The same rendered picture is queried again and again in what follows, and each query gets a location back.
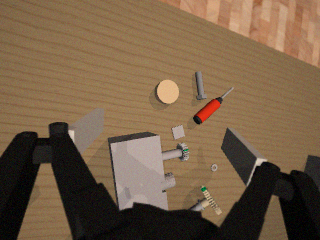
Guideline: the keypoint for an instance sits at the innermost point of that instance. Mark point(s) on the red screwdriver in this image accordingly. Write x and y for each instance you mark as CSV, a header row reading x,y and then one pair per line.
x,y
209,109

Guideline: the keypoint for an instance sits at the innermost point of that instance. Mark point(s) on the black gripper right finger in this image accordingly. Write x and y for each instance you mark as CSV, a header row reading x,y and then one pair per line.
x,y
298,195

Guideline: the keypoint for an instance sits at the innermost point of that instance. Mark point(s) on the grey hex bolt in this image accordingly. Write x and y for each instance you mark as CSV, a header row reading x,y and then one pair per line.
x,y
200,87

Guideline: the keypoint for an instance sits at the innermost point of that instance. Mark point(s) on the grey shaft with cream gear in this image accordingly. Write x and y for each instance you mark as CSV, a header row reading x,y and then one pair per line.
x,y
206,201

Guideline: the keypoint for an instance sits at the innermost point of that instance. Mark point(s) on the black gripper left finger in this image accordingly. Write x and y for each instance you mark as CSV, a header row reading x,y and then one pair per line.
x,y
88,206

